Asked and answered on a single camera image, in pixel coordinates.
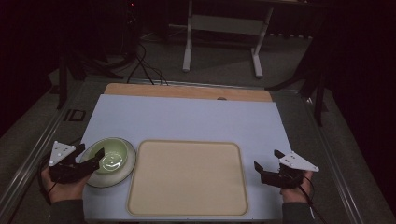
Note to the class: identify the person's left hand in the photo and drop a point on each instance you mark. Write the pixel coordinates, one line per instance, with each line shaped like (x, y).
(60, 189)

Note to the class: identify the white metal stand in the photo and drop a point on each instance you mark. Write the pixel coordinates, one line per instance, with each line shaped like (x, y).
(224, 25)

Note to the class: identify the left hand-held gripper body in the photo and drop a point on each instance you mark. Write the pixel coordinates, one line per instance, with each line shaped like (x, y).
(62, 166)

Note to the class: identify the beige tray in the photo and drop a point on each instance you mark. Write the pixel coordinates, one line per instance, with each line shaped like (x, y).
(187, 179)

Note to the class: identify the green bowl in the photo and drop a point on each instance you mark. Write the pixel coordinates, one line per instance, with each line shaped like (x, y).
(113, 155)

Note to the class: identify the black floor socket frame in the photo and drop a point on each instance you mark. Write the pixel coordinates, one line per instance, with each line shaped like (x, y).
(74, 115)

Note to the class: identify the black tripod legs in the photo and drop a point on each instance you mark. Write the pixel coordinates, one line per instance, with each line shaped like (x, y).
(311, 77)

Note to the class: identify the person's right hand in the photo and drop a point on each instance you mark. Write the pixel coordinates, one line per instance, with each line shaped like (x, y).
(297, 191)

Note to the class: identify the green plate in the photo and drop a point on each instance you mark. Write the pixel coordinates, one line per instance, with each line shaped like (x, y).
(124, 169)

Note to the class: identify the black stand legs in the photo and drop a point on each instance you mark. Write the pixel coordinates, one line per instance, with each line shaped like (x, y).
(67, 71)

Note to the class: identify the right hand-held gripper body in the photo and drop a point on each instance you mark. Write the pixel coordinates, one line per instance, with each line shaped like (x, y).
(291, 171)

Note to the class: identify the white table mat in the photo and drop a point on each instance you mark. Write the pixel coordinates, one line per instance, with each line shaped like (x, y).
(193, 121)

